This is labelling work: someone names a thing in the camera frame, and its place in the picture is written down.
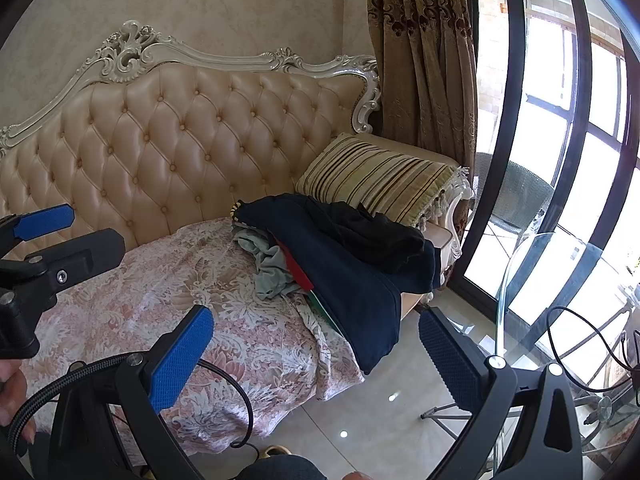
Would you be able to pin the glass table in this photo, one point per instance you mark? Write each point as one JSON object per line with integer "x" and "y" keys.
{"x": 505, "y": 280}

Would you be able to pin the black sliding door frame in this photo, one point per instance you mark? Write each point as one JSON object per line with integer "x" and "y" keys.
{"x": 510, "y": 110}

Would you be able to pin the striped cushion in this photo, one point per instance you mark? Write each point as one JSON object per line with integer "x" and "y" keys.
{"x": 380, "y": 175}

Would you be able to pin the brown patterned curtain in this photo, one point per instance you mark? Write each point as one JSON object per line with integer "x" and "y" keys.
{"x": 415, "y": 60}

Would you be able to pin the wicker chair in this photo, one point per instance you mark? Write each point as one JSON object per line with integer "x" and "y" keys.
{"x": 520, "y": 185}

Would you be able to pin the person's left hand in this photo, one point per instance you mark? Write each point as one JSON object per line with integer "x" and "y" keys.
{"x": 11, "y": 395}

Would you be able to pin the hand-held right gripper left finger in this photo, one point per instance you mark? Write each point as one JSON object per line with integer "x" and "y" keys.
{"x": 177, "y": 365}

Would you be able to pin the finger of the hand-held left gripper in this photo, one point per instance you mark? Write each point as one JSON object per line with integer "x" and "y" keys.
{"x": 45, "y": 222}
{"x": 80, "y": 255}

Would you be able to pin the person's dark trouser leg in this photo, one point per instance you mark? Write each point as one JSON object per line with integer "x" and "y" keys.
{"x": 280, "y": 469}

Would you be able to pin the black garment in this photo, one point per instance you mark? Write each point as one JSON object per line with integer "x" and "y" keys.
{"x": 380, "y": 240}

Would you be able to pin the grey-green garment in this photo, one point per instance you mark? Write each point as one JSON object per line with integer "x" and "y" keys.
{"x": 272, "y": 275}

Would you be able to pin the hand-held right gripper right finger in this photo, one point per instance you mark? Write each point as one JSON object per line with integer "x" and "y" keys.
{"x": 450, "y": 360}

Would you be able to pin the pink floral blanket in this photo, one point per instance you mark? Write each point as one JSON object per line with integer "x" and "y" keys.
{"x": 150, "y": 285}

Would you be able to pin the navy pants with red stripe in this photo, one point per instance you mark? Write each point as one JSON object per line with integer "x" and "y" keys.
{"x": 350, "y": 285}

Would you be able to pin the yellow slipper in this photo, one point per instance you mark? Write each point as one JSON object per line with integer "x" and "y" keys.
{"x": 272, "y": 452}

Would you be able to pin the beige tufted leather sofa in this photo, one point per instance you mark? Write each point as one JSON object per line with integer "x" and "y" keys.
{"x": 175, "y": 135}

